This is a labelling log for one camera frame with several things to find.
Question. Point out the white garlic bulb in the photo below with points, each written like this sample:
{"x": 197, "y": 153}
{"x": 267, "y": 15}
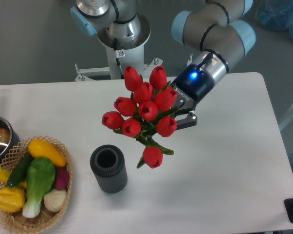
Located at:
{"x": 54, "y": 200}

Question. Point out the yellow squash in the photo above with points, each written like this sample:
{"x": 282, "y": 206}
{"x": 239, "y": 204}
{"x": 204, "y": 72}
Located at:
{"x": 40, "y": 148}

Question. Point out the blue plastic bag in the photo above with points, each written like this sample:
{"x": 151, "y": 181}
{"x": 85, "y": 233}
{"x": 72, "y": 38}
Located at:
{"x": 276, "y": 15}

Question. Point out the dark grey ribbed vase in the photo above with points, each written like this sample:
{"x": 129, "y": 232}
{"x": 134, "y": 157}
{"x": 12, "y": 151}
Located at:
{"x": 107, "y": 163}

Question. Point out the dark green cucumber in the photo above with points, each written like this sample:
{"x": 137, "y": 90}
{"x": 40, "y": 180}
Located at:
{"x": 19, "y": 172}

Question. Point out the yellow bell pepper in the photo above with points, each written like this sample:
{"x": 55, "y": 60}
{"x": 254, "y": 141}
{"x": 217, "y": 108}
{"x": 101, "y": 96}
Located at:
{"x": 11, "y": 199}

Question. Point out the woven wicker basket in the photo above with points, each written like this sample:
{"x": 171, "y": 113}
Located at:
{"x": 16, "y": 223}

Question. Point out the red tulip bouquet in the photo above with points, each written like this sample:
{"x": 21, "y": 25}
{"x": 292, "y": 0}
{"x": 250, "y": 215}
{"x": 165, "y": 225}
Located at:
{"x": 148, "y": 111}

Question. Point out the small yellow banana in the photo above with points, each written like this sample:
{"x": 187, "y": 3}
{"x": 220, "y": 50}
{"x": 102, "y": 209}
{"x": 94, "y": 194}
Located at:
{"x": 4, "y": 175}

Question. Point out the green bok choy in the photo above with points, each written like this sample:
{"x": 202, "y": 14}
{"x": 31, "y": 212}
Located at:
{"x": 40, "y": 177}

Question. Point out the purple radish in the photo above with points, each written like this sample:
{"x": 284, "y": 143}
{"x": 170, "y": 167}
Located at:
{"x": 62, "y": 178}

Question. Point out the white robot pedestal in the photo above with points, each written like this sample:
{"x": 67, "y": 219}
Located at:
{"x": 124, "y": 44}

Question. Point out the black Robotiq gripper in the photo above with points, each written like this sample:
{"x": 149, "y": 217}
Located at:
{"x": 192, "y": 85}

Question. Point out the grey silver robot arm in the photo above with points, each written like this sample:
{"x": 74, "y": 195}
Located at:
{"x": 216, "y": 31}

